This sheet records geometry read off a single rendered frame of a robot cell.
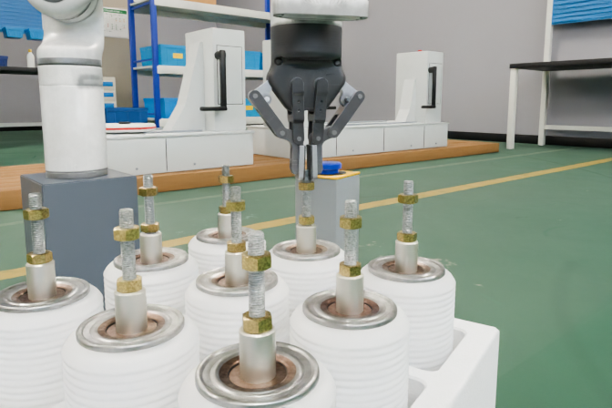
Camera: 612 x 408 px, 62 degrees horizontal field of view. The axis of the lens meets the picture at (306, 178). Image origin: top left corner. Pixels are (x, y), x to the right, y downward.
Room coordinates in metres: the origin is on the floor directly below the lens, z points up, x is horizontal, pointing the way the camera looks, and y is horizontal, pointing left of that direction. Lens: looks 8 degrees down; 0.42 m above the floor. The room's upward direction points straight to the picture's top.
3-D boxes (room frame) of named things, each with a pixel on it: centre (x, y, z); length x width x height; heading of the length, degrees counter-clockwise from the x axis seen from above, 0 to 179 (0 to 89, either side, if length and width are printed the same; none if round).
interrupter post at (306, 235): (0.55, 0.00, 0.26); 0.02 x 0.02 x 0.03
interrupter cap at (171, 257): (0.52, 0.16, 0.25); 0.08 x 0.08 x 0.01
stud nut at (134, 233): (0.36, 0.13, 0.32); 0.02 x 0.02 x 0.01; 75
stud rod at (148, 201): (0.52, 0.16, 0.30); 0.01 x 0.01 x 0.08
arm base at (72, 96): (0.82, 0.37, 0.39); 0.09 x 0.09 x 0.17; 41
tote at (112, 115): (4.86, 1.80, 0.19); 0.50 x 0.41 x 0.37; 45
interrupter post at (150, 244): (0.52, 0.16, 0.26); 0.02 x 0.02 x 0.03
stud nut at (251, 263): (0.29, 0.03, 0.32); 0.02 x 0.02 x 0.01; 70
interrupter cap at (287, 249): (0.55, 0.00, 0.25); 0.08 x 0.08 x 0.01
